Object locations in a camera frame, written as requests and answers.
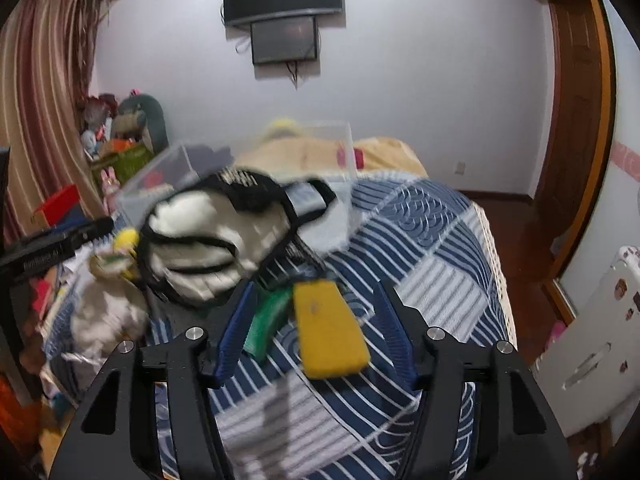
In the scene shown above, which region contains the green knitted cloth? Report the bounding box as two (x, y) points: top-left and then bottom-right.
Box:
(243, 286), (293, 363)

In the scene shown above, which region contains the yellow sponge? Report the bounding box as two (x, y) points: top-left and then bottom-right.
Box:
(293, 280), (370, 380)

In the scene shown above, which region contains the floral patterned cloth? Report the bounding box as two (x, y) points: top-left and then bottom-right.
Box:
(89, 252), (136, 280)

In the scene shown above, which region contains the yellow felt ball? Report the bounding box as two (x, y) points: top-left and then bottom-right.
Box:
(112, 228), (140, 257)

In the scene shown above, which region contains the black and white fabric pouch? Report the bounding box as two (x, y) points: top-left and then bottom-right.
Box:
(137, 174), (323, 309)

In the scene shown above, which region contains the red box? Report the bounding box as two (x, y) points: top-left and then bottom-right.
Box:
(30, 184), (80, 229)

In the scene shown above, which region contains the blue white patterned tablecloth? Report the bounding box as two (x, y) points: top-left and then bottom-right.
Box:
(51, 174), (514, 479)

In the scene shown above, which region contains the pink rabbit plush toy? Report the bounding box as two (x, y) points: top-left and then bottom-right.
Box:
(101, 167), (120, 214)

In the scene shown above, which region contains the green cardboard box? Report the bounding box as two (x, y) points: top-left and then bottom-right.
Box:
(89, 144), (154, 188)

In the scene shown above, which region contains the grey green plush dinosaur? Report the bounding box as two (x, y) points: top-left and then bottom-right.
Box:
(111, 93), (168, 155)

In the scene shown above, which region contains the white cabinet with stickers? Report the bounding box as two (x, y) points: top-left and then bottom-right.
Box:
(533, 246), (639, 437)

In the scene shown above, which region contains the clear plastic storage box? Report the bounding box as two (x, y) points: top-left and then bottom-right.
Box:
(114, 120), (361, 255)

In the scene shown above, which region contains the beige blanket on bed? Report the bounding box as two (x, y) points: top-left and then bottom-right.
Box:
(234, 136), (427, 177)

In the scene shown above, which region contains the striped red beige curtain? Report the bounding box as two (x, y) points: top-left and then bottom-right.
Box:
(1, 0), (105, 244)

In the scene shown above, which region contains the brown wooden door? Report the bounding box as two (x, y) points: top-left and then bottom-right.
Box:
(535, 0), (615, 280)

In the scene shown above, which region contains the yellow plush arc toy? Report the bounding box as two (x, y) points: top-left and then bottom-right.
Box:
(267, 118), (300, 138)

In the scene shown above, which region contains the small dark wall monitor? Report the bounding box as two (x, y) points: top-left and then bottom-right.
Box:
(250, 16), (318, 65)

